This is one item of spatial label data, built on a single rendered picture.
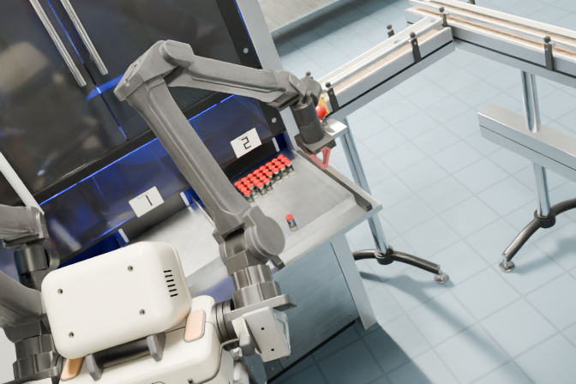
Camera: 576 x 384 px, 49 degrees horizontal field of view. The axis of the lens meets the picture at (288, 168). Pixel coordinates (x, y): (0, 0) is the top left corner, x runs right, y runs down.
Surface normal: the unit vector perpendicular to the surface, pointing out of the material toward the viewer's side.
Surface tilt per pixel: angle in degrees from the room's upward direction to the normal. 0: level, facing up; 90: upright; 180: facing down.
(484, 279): 0
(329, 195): 0
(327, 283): 90
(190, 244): 0
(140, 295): 47
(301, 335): 90
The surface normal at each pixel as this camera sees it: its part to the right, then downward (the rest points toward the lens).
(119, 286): -0.14, -0.11
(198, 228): -0.32, -0.77
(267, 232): 0.72, -0.42
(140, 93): -0.42, 0.39
